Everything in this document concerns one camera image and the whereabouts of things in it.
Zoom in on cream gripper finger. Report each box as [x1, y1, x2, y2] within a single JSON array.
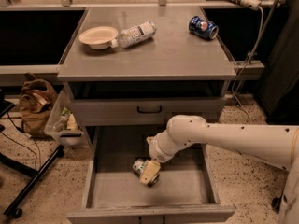
[[139, 160, 161, 185]]

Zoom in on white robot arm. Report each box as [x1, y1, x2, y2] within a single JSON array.
[[140, 115, 299, 224]]

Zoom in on open middle drawer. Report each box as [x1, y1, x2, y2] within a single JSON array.
[[67, 126, 235, 224]]

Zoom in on closed top drawer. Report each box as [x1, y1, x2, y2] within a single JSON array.
[[70, 97, 226, 126]]

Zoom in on grey drawer cabinet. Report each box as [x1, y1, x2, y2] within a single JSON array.
[[57, 5, 237, 224]]

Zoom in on blue pepsi can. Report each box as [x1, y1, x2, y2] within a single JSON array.
[[189, 16, 219, 40]]

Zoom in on clear plastic bin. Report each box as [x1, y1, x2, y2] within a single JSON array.
[[44, 90, 85, 147]]

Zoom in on black office chair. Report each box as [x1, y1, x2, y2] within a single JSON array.
[[271, 197, 282, 213]]

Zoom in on brown bag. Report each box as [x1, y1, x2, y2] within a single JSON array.
[[19, 73, 58, 138]]

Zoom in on clear plastic water bottle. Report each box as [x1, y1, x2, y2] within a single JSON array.
[[109, 21, 157, 48]]

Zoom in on white bowl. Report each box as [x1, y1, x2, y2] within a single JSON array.
[[79, 26, 119, 50]]

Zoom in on black stand base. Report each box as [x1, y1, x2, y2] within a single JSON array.
[[0, 145, 64, 218]]

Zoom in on white cable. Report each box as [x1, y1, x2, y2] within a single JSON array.
[[231, 6, 265, 117]]

